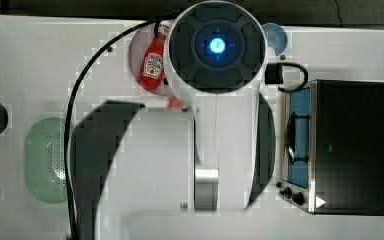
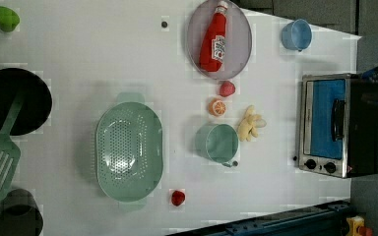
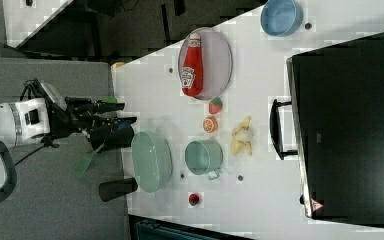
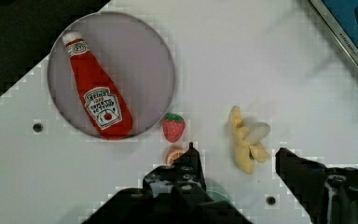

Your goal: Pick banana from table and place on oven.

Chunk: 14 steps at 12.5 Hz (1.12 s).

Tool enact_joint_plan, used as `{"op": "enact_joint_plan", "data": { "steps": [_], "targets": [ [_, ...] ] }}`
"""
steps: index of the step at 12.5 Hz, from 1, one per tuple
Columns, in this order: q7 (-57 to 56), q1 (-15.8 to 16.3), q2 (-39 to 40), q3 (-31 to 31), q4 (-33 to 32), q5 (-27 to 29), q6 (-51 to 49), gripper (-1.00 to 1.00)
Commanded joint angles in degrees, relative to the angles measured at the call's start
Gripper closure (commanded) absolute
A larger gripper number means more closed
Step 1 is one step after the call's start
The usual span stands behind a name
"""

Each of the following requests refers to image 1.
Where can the green perforated colander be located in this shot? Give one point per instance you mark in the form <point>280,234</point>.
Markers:
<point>44,172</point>

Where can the red toy strawberry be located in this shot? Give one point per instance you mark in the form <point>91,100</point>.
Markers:
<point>174,103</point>

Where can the black toaster oven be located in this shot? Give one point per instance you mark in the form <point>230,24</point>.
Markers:
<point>334,148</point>

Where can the grey round plate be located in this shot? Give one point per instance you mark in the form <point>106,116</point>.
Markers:
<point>138,47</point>

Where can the red ketchup bottle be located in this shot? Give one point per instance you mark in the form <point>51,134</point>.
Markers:
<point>152,67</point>

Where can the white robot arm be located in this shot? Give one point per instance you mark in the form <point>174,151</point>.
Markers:
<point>215,59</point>

